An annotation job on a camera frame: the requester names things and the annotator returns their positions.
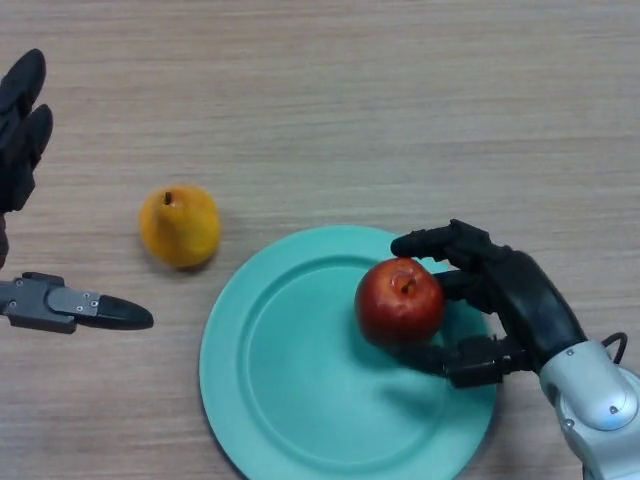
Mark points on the yellow pear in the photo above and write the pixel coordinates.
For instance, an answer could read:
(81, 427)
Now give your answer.
(180, 227)

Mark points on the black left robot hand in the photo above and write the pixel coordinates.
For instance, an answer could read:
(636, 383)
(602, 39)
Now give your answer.
(20, 145)

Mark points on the red apple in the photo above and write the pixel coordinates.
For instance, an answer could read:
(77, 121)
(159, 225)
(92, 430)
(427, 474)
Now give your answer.
(395, 305)

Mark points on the green round plate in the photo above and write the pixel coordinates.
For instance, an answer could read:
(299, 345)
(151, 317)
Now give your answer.
(310, 380)

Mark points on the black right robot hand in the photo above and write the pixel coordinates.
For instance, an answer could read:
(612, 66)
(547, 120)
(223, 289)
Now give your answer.
(535, 300)

